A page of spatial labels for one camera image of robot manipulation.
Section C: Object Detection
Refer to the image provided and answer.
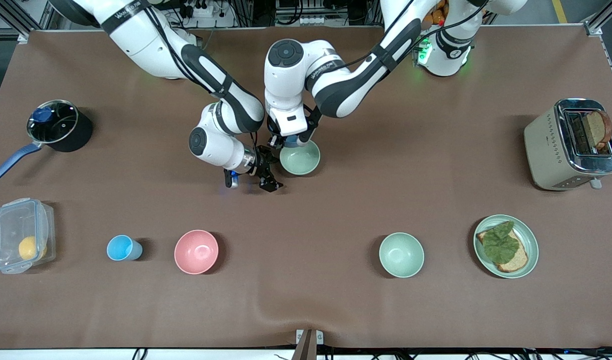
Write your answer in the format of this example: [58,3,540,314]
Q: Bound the pale green bowl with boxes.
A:
[379,232,425,279]
[279,140,321,176]

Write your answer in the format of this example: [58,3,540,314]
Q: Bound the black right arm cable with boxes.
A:
[141,5,259,148]

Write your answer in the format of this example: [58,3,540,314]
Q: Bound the black saucepan with blue handle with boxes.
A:
[0,100,93,182]

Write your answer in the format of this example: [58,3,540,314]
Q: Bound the clear plastic lidded container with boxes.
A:
[0,198,56,275]

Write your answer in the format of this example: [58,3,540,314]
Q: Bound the pink bowl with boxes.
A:
[174,229,219,275]

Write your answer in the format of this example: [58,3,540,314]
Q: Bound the light blue cup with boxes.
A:
[106,234,143,262]

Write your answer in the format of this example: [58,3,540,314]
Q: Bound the brown bread slice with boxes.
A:
[476,227,529,273]

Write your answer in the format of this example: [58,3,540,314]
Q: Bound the brown table cloth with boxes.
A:
[0,25,612,350]

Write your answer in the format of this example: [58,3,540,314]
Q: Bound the orange snack bag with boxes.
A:
[422,0,449,27]

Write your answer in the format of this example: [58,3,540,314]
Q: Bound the yellow lemon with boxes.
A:
[18,236,47,261]

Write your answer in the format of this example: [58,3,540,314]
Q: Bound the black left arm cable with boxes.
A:
[311,0,489,91]

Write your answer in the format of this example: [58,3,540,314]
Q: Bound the white power strip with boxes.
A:
[276,15,332,27]
[183,0,236,28]

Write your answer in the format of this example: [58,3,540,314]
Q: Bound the pale green plate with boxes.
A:
[473,214,540,279]

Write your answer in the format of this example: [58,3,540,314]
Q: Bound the beige chrome toaster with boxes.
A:
[524,98,612,191]

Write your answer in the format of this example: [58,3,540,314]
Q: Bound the metal table edge bracket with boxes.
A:
[292,329,324,360]

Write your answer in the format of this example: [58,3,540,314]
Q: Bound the glass lid with blue knob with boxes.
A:
[27,100,79,145]

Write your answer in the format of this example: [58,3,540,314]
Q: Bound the green lettuce leaf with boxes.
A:
[482,221,520,265]

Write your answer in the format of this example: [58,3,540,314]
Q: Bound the brown toast slice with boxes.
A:
[584,110,612,151]

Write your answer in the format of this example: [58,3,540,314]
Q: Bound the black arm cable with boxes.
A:
[141,5,259,148]
[311,0,489,91]

